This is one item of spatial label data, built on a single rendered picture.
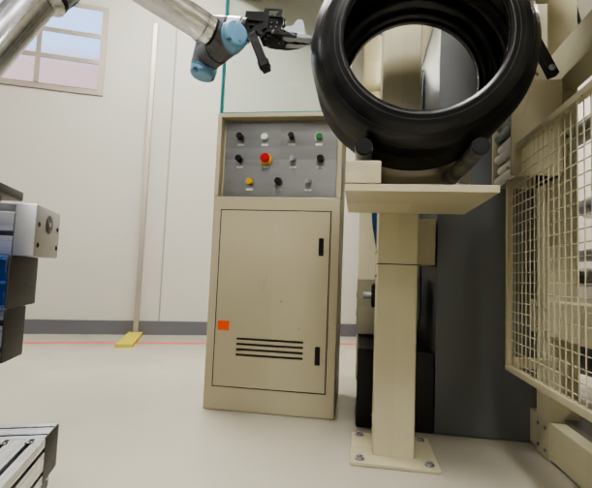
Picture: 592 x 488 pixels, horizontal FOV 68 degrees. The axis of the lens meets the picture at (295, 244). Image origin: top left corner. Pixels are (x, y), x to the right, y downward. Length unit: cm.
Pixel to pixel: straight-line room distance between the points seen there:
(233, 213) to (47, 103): 292
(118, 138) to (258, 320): 284
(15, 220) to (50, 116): 364
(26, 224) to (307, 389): 130
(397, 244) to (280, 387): 79
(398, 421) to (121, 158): 343
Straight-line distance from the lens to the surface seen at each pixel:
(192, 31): 124
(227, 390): 193
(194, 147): 426
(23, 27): 122
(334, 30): 123
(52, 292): 427
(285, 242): 182
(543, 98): 159
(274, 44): 138
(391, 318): 146
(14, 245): 87
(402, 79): 161
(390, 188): 111
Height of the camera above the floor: 57
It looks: 4 degrees up
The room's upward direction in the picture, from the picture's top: 2 degrees clockwise
